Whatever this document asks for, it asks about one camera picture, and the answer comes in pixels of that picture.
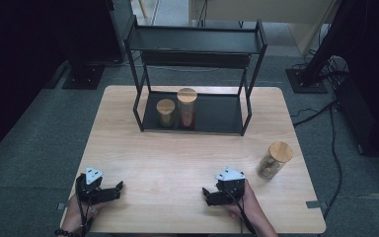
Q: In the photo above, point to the person's right hand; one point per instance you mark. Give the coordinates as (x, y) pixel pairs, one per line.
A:
(251, 209)

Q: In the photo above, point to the glass jar of dried mushrooms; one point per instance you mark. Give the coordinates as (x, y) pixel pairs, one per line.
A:
(280, 151)

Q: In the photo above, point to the tall glass jar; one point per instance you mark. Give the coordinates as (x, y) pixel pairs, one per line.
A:
(187, 95)

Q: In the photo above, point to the black floor stand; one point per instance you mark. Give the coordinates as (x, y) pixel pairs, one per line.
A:
(84, 77)
(306, 82)

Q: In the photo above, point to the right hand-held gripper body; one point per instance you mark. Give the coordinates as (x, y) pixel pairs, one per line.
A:
(232, 189)

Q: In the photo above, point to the beige wooden board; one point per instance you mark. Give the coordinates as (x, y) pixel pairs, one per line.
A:
(260, 10)

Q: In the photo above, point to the black equipment box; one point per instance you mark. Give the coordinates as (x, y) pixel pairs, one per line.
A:
(358, 115)

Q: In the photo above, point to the grey tape strip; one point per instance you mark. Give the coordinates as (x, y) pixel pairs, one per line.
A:
(61, 206)
(316, 204)

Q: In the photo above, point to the dark curtain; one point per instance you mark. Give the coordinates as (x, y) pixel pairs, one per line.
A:
(13, 65)

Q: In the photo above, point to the small glass jar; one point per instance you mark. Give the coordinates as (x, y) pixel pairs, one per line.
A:
(165, 107)

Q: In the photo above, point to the black upright panel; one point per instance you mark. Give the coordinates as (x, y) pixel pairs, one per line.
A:
(120, 29)

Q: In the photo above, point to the black metal shelf rack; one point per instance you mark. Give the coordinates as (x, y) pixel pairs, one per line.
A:
(217, 112)

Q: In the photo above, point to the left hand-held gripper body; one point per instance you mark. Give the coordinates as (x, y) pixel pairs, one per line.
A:
(92, 192)

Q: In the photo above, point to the person's left hand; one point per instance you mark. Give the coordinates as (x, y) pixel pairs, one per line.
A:
(74, 217)

